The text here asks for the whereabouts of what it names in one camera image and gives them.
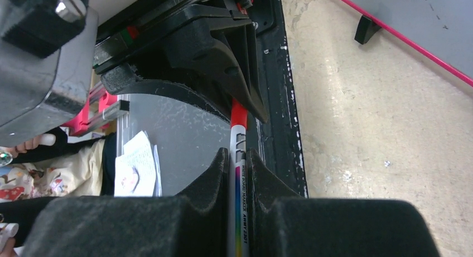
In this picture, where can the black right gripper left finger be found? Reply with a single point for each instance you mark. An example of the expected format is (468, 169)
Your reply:
(190, 223)

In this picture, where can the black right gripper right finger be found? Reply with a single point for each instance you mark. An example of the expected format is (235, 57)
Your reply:
(283, 223)

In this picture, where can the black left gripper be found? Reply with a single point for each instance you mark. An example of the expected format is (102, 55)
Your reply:
(200, 52)

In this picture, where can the red capped whiteboard marker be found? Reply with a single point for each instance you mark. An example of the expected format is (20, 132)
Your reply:
(238, 217)

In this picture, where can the red framed whiteboard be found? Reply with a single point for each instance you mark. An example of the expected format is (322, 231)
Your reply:
(439, 29)

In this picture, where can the white paper sheets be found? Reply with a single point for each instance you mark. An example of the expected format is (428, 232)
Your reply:
(137, 170)

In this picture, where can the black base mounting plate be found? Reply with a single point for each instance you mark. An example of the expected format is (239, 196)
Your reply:
(279, 139)

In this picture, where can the red clamp with metal bar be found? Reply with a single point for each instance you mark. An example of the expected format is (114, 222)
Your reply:
(100, 109)

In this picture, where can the seated person in background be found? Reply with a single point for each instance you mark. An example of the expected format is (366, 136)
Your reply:
(38, 174)

